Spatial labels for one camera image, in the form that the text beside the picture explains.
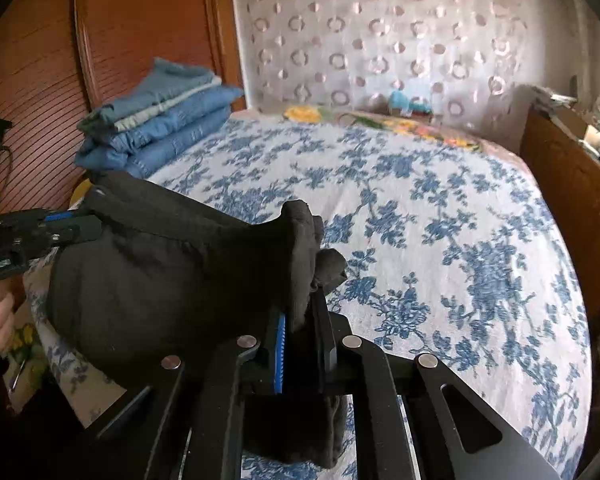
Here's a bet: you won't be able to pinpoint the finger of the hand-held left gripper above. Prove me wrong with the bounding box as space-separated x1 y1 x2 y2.
42 210 98 224
30 222 103 255

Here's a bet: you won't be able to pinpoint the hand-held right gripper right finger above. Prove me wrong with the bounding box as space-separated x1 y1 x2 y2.
307 291 561 480

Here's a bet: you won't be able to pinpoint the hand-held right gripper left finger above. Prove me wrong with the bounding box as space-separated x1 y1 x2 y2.
87 312 288 480

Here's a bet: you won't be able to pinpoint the black pants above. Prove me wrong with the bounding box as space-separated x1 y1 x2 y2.
45 170 348 468

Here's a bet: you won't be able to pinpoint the blue floral bed sheet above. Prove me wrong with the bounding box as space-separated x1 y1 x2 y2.
30 110 595 480

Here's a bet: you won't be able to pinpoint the light blue folded jeans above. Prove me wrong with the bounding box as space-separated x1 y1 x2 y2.
77 57 223 133

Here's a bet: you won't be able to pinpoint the wooden wardrobe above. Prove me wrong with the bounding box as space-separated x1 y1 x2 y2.
0 0 246 211

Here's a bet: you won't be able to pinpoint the blue plush toy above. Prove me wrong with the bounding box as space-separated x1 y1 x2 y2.
387 91 432 114

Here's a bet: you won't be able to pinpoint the wooden sideboard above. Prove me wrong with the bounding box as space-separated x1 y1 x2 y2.
520 105 600 321

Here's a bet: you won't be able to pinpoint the circle patterned curtain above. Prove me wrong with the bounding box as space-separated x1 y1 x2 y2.
230 0 551 117

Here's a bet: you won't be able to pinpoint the stack of papers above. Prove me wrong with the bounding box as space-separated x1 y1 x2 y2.
530 85 578 112

